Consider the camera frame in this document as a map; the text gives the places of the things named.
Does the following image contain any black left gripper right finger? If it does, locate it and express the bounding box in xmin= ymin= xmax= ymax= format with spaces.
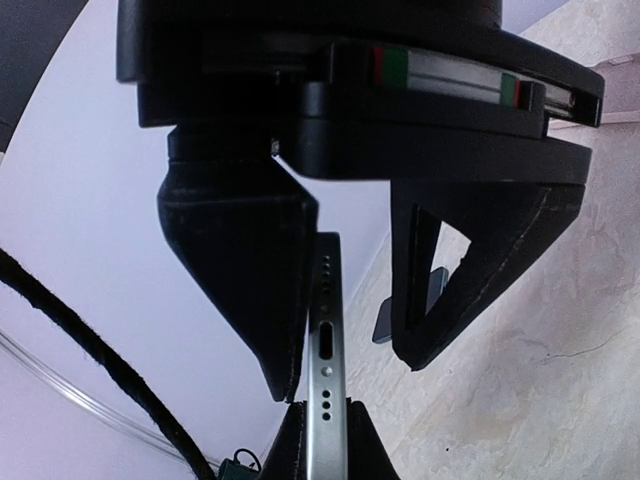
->
xmin=294 ymin=119 xmax=592 ymax=371

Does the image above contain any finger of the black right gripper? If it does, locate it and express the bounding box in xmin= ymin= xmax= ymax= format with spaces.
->
xmin=259 ymin=401 xmax=307 ymax=480
xmin=347 ymin=399 xmax=400 ymax=480

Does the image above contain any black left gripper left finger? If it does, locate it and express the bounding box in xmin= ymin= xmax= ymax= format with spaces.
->
xmin=157 ymin=125 xmax=319 ymax=402

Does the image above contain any large silver phone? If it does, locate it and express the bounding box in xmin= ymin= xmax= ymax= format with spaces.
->
xmin=306 ymin=232 xmax=348 ymax=480

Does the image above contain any small black phone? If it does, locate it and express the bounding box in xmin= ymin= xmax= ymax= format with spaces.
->
xmin=372 ymin=267 xmax=450 ymax=344

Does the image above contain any dark green mug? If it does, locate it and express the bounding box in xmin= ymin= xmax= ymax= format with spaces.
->
xmin=218 ymin=448 xmax=262 ymax=480

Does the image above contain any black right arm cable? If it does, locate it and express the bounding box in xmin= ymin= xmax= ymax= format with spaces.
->
xmin=0 ymin=247 xmax=221 ymax=480

